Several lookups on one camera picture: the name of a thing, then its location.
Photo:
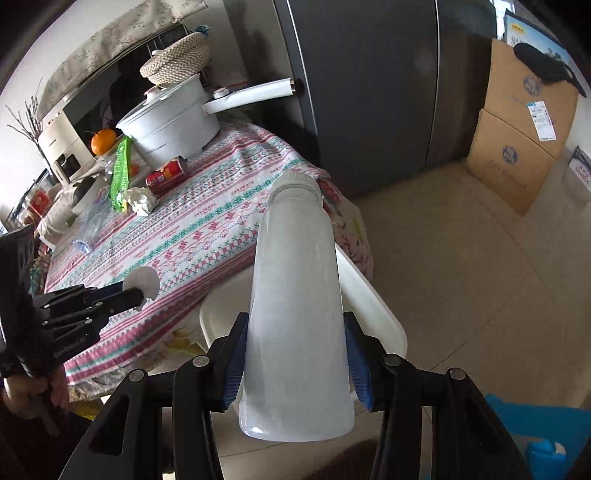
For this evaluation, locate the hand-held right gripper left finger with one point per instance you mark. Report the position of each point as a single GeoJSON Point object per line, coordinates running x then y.
{"type": "Point", "coordinates": [233, 369]}

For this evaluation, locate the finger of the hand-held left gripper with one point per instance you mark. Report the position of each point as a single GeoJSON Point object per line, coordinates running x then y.
{"type": "Point", "coordinates": [78, 295]}
{"type": "Point", "coordinates": [115, 302]}

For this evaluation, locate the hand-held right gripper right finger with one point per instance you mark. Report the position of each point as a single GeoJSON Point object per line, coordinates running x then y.
{"type": "Point", "coordinates": [359, 369]}

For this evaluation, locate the white bottle cap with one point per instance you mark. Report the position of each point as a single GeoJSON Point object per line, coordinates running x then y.
{"type": "Point", "coordinates": [143, 279]}

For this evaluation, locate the white plastic bin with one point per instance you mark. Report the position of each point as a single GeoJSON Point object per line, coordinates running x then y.
{"type": "Point", "coordinates": [369, 300]}

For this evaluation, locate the white plastic bottle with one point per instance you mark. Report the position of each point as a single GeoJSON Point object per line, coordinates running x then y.
{"type": "Point", "coordinates": [295, 323]}

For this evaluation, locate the person's left hand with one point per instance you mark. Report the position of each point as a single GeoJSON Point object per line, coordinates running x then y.
{"type": "Point", "coordinates": [18, 397]}

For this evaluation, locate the crushed clear plastic bottle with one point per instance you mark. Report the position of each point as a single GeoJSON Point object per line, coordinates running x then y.
{"type": "Point", "coordinates": [94, 221]}

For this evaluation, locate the white dotted cloth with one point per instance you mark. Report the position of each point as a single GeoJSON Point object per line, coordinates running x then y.
{"type": "Point", "coordinates": [55, 217]}

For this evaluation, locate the red label jar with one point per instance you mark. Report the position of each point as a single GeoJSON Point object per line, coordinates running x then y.
{"type": "Point", "coordinates": [39, 203]}

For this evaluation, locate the white crumpled paper ball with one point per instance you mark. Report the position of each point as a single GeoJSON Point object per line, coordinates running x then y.
{"type": "Point", "coordinates": [138, 202]}

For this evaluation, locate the white bowl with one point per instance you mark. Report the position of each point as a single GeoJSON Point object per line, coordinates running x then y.
{"type": "Point", "coordinates": [99, 194]}

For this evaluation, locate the dark avocado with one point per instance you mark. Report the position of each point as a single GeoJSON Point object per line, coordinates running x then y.
{"type": "Point", "coordinates": [85, 191]}

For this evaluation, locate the patterned striped tablecloth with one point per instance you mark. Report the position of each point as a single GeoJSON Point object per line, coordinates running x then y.
{"type": "Point", "coordinates": [207, 221]}

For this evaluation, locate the green snack bag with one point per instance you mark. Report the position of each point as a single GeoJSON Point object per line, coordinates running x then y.
{"type": "Point", "coordinates": [121, 175]}

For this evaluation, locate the small clear plastic bottle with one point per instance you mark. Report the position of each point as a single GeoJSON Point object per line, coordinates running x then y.
{"type": "Point", "coordinates": [112, 167]}

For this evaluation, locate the red drink can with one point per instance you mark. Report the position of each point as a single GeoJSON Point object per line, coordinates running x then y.
{"type": "Point", "coordinates": [166, 174]}

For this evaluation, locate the floral table underlay cloth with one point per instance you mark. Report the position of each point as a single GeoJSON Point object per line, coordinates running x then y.
{"type": "Point", "coordinates": [355, 230]}

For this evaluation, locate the white air fryer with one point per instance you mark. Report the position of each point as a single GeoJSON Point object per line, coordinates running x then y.
{"type": "Point", "coordinates": [57, 147]}

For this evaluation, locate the orange fruit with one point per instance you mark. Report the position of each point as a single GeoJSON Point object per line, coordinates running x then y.
{"type": "Point", "coordinates": [104, 142]}

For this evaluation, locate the dry twig bouquet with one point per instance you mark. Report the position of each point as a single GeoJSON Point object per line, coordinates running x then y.
{"type": "Point", "coordinates": [27, 124]}

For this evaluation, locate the white electric cooking pot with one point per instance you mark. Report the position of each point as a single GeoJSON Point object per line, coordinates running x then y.
{"type": "Point", "coordinates": [171, 129]}

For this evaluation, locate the black door microwave oven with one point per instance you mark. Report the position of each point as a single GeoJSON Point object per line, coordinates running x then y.
{"type": "Point", "coordinates": [92, 110]}

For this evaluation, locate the blue plastic object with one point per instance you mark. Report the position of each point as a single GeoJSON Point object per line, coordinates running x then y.
{"type": "Point", "coordinates": [545, 434]}

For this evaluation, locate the floral appliance cover cloth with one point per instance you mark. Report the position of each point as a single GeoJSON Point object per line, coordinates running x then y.
{"type": "Point", "coordinates": [92, 50]}

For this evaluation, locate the woven lidded basket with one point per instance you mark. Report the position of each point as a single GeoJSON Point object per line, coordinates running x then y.
{"type": "Point", "coordinates": [178, 57]}

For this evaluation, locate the grey refrigerator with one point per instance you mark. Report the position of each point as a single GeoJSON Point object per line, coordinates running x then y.
{"type": "Point", "coordinates": [369, 92]}

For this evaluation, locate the blue white printed packet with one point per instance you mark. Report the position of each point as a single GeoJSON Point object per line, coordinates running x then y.
{"type": "Point", "coordinates": [581, 168]}

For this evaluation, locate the labelled cardboard box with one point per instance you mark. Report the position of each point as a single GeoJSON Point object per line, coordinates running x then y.
{"type": "Point", "coordinates": [517, 110]}

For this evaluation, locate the black cap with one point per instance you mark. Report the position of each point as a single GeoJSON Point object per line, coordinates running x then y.
{"type": "Point", "coordinates": [540, 62]}

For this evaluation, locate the blue printed book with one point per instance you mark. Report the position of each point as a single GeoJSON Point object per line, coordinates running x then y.
{"type": "Point", "coordinates": [521, 30]}

